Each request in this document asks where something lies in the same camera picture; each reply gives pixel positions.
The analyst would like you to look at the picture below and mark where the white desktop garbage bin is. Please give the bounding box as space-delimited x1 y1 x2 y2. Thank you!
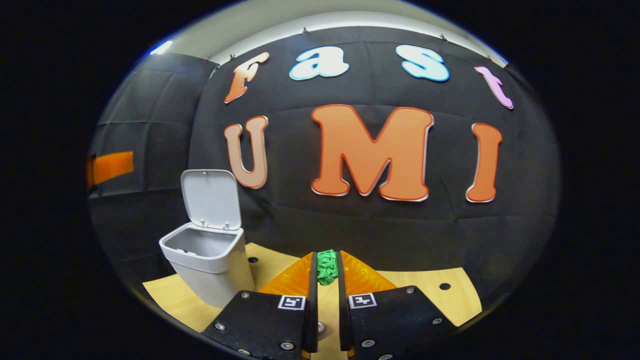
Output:
158 169 257 309

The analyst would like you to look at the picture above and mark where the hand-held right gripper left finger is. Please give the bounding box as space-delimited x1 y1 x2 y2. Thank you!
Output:
202 251 320 360

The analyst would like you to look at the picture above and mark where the black backdrop cloth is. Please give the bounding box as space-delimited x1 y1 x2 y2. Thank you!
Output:
87 26 561 321

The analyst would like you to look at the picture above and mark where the green paper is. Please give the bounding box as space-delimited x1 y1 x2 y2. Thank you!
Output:
316 249 340 287

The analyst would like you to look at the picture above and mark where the wooden desktop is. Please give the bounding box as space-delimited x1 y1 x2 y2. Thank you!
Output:
142 242 483 360

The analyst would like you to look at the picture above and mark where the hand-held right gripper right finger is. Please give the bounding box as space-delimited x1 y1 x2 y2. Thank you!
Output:
336 250 458 360

